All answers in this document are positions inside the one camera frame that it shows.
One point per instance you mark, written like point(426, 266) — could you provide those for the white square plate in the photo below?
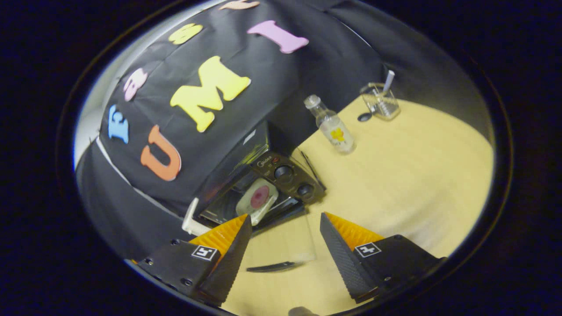
point(246, 206)

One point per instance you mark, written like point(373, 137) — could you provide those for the black electric oven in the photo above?
point(285, 173)

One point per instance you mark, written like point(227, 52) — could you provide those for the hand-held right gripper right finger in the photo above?
point(342, 263)

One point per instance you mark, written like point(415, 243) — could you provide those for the pink round food slice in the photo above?
point(260, 196)

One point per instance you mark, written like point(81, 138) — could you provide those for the white straw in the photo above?
point(389, 81)

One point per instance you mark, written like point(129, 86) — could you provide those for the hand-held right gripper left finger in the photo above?
point(235, 263)

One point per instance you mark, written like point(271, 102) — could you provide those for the small black round cap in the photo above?
point(364, 117)

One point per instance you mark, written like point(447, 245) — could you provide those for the white toaster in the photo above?
point(189, 219)

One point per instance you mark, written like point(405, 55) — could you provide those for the clear glass cup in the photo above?
point(386, 105)

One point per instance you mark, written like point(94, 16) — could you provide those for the clear bottle with yellow flower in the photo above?
point(336, 131)

